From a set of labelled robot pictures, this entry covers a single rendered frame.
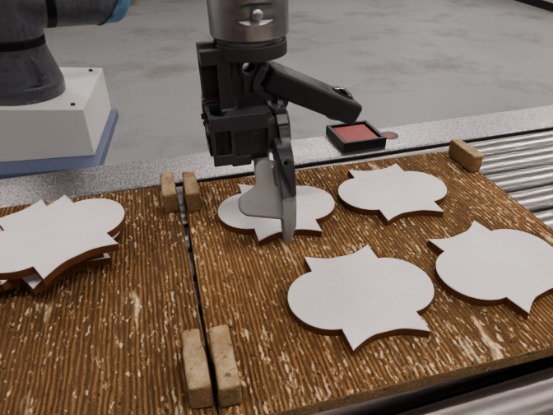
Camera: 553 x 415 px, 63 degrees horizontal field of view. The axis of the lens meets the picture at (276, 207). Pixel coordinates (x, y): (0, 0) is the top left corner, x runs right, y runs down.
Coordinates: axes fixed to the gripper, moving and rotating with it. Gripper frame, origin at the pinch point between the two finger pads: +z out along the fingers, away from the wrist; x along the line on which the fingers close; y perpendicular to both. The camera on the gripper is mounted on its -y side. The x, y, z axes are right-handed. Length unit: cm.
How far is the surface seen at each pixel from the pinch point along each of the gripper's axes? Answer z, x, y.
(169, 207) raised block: -0.6, -3.0, 12.6
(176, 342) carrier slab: 0.4, 16.9, 13.3
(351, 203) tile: 0.0, 1.9, -9.0
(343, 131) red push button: 1.8, -21.5, -17.2
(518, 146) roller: 4.3, -12.0, -44.7
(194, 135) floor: 94, -228, -2
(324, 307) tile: -0.2, 17.2, -0.1
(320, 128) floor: 96, -218, -83
